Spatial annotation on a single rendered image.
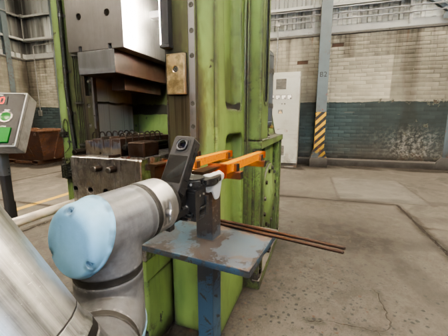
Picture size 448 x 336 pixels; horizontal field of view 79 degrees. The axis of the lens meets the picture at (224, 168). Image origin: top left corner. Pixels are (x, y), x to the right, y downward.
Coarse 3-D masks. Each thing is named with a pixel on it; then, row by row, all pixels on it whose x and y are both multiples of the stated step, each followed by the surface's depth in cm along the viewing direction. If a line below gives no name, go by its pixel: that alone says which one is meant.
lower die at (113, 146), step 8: (128, 136) 130; (136, 136) 136; (152, 136) 140; (168, 136) 155; (88, 144) 125; (96, 144) 123; (104, 144) 121; (112, 144) 120; (120, 144) 118; (88, 152) 125; (96, 152) 124; (104, 152) 122; (112, 152) 121; (120, 152) 119
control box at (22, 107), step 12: (0, 96) 127; (12, 96) 127; (24, 96) 128; (0, 108) 125; (12, 108) 125; (24, 108) 126; (0, 120) 122; (12, 120) 123; (24, 120) 126; (12, 132) 121; (24, 132) 126; (0, 144) 119; (12, 144) 119; (24, 144) 125
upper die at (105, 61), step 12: (84, 60) 117; (96, 60) 115; (108, 60) 113; (120, 60) 115; (132, 60) 123; (144, 60) 131; (84, 72) 119; (96, 72) 116; (108, 72) 114; (120, 72) 116; (132, 72) 123; (144, 72) 131; (156, 72) 140
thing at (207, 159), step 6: (228, 150) 100; (204, 156) 84; (210, 156) 85; (216, 156) 89; (222, 156) 93; (156, 162) 65; (162, 162) 65; (204, 162) 82; (210, 162) 85; (156, 168) 63; (162, 168) 65; (156, 174) 63; (162, 174) 65
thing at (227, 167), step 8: (256, 152) 94; (264, 152) 96; (232, 160) 76; (240, 160) 76; (248, 160) 81; (256, 160) 89; (200, 168) 61; (208, 168) 61; (216, 168) 62; (224, 168) 64; (232, 168) 71; (224, 176) 65
